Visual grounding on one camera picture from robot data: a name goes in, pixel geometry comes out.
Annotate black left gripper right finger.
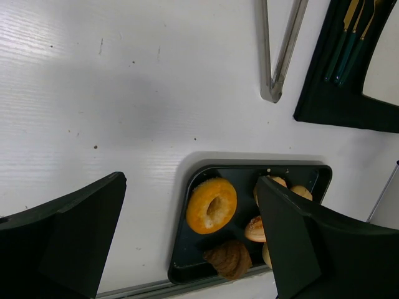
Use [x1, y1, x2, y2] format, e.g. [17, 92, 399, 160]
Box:
[256, 176, 398, 298]

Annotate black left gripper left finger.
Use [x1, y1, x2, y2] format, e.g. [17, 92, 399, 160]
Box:
[1, 172, 127, 298]

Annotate orange sugared donut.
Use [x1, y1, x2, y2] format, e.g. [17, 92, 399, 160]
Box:
[186, 178, 238, 235]

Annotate metal tongs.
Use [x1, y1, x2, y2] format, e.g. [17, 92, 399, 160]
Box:
[259, 0, 310, 104]

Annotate long pale bread roll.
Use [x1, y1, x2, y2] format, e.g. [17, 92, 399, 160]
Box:
[290, 185, 313, 201]

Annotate round orange bun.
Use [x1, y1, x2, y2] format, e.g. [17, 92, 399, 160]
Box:
[244, 216, 266, 243]

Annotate round glazed bun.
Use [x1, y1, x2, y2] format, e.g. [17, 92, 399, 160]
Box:
[253, 175, 287, 206]

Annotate brown chocolate croissant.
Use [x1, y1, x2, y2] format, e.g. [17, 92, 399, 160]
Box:
[203, 240, 252, 280]

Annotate black baking tray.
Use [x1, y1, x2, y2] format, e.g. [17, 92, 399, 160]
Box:
[168, 164, 333, 285]

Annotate black placemat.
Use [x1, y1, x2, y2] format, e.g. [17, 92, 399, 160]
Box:
[294, 1, 398, 133]

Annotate white square plate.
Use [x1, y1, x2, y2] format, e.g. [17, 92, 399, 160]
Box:
[362, 4, 399, 106]

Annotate aluminium table rail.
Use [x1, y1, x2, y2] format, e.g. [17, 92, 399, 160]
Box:
[96, 265, 278, 298]

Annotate gold fork teal handle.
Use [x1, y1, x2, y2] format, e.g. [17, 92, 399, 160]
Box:
[334, 0, 383, 87]

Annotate gold knife teal handle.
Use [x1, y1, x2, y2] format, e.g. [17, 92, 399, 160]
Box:
[324, 0, 365, 83]

